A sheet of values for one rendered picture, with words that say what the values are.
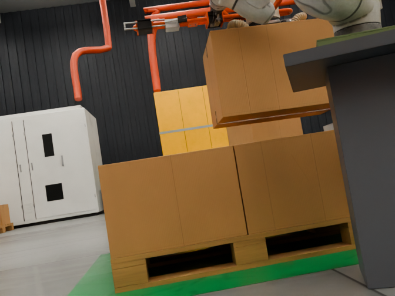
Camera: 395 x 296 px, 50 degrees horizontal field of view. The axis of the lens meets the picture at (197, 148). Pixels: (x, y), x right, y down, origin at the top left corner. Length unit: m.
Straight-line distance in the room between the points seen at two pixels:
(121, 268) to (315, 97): 1.14
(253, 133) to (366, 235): 2.50
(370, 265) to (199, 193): 0.77
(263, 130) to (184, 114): 5.69
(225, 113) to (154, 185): 0.45
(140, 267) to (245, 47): 1.07
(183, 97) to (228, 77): 7.62
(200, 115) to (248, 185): 7.63
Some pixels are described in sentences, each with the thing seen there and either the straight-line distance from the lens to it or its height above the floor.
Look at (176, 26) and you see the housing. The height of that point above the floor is 1.17.
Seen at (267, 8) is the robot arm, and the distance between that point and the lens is 1.87.
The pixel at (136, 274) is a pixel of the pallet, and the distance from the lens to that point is 1.88.
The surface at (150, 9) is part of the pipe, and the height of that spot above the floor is 4.62.
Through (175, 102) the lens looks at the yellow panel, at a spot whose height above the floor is 2.18.
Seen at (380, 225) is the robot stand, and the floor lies 0.19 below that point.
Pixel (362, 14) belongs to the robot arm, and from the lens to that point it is 1.53.
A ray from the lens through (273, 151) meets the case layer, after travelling 1.92.
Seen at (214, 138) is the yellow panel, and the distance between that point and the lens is 9.44.
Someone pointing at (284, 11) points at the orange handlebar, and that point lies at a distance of 2.29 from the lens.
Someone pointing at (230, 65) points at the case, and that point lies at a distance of 1.94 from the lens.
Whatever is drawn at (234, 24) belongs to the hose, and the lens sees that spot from 2.11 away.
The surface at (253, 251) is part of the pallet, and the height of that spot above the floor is 0.07.
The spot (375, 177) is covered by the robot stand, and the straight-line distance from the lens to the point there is 1.42.
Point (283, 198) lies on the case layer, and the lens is 1.93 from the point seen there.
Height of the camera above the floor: 0.42
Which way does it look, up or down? 4 degrees up
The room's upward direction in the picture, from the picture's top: 9 degrees counter-clockwise
